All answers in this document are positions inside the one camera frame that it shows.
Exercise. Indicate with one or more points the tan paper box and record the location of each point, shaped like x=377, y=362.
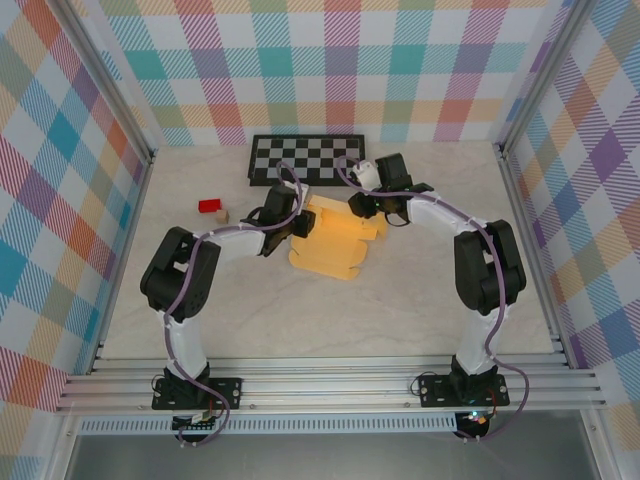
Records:
x=330, y=245

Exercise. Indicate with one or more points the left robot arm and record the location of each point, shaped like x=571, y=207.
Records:
x=155, y=285

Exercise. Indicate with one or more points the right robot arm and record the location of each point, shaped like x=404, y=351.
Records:
x=480, y=280

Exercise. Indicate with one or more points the small wooden cube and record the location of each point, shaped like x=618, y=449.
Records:
x=223, y=217

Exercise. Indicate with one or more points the black grey checkerboard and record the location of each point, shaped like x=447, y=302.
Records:
x=320, y=155

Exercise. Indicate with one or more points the red block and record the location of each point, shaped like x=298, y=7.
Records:
x=210, y=206

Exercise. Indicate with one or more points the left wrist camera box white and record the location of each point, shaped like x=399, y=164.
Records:
x=301, y=190

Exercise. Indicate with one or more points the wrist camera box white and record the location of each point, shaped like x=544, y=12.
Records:
x=365, y=175
x=301, y=190

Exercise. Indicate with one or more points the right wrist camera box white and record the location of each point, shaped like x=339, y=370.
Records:
x=365, y=175

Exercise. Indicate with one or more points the aluminium side rail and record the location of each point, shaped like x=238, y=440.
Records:
x=134, y=225
x=522, y=225

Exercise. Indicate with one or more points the aluminium frame post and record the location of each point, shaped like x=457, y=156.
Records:
x=106, y=75
x=539, y=75

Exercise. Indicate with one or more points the aluminium mounting rail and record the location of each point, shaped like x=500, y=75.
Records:
x=325, y=385

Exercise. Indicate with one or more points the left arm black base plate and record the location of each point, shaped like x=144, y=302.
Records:
x=230, y=392

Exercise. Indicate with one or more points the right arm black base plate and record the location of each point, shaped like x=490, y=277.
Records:
x=432, y=392

